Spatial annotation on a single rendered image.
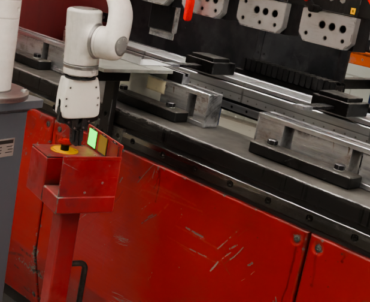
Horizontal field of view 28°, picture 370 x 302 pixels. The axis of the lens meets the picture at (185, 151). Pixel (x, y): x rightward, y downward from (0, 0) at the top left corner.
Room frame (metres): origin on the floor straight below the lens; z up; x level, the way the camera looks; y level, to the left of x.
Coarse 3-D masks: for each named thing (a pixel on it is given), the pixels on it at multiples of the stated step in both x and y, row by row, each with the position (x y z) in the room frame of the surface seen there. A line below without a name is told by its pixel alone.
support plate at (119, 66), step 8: (104, 64) 2.02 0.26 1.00; (112, 64) 2.05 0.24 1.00; (120, 64) 2.07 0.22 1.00; (128, 64) 2.10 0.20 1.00; (104, 72) 1.95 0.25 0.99; (112, 72) 1.97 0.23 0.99; (120, 72) 1.99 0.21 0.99; (128, 72) 2.01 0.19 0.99; (136, 72) 2.04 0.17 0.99; (144, 72) 2.06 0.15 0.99; (152, 72) 2.08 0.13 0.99; (160, 72) 2.11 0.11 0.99; (168, 72) 2.13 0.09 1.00
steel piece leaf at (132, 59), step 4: (124, 56) 2.17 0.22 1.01; (128, 56) 2.16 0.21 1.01; (132, 56) 2.14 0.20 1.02; (136, 56) 2.14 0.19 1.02; (124, 60) 2.17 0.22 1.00; (128, 60) 2.15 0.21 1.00; (132, 60) 2.14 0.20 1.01; (136, 60) 2.13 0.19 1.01; (140, 60) 2.12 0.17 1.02; (144, 60) 2.23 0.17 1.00; (140, 64) 2.12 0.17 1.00; (144, 64) 2.15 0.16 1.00; (148, 64) 2.16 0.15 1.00; (152, 64) 2.18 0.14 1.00; (156, 64) 2.19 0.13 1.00
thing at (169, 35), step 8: (152, 8) 2.24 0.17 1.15; (160, 8) 2.22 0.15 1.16; (168, 8) 2.20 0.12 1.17; (176, 8) 2.18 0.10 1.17; (152, 16) 2.24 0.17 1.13; (160, 16) 2.21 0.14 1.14; (168, 16) 2.19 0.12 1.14; (176, 16) 2.18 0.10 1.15; (152, 24) 2.23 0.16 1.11; (160, 24) 2.21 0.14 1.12; (168, 24) 2.19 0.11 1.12; (176, 24) 2.19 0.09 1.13; (152, 32) 2.24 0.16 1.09; (160, 32) 2.22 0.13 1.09; (168, 32) 2.20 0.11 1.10; (176, 32) 2.19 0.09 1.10
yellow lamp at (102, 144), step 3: (99, 138) 1.91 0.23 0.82; (102, 138) 1.90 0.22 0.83; (105, 138) 1.88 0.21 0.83; (99, 141) 1.91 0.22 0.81; (102, 141) 1.89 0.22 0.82; (105, 141) 1.88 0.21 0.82; (99, 144) 1.91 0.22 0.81; (102, 144) 1.89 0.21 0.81; (105, 144) 1.88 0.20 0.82; (99, 147) 1.90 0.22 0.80; (102, 147) 1.89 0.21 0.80; (105, 147) 1.88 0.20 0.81; (99, 150) 1.90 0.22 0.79; (102, 150) 1.89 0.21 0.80; (105, 150) 1.88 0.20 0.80; (102, 153) 1.89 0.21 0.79
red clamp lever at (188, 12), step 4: (188, 0) 2.05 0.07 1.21; (192, 0) 2.06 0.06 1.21; (188, 4) 2.05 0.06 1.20; (192, 4) 2.06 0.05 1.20; (184, 8) 2.06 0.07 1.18; (188, 8) 2.05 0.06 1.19; (192, 8) 2.06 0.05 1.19; (184, 12) 2.06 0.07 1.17; (188, 12) 2.05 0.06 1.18; (192, 12) 2.06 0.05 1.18; (184, 16) 2.06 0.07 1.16; (188, 16) 2.05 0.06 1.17; (188, 20) 2.07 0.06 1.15
